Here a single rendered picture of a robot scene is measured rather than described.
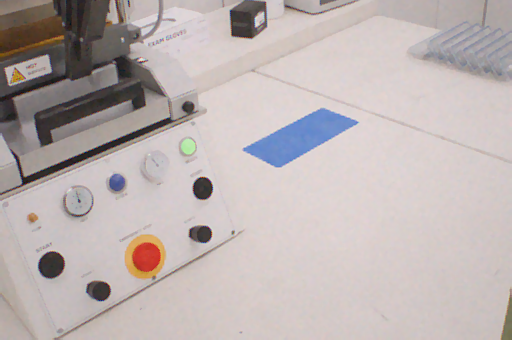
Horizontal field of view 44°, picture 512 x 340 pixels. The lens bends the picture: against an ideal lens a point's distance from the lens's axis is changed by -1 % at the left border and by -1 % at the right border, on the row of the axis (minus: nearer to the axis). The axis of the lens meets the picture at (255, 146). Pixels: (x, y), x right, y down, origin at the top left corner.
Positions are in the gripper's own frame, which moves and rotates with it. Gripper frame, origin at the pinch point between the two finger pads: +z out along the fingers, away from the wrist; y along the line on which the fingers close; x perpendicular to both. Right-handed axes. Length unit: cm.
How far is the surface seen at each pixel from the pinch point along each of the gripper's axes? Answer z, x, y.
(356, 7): 38, 98, -28
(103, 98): 4.9, 1.2, 4.1
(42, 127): 5.6, -7.5, 4.5
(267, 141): 32.0, 37.3, 3.1
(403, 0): 72, 169, -55
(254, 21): 36, 65, -32
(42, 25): 5.5, 2.0, -14.1
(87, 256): 20.0, -7.4, 15.1
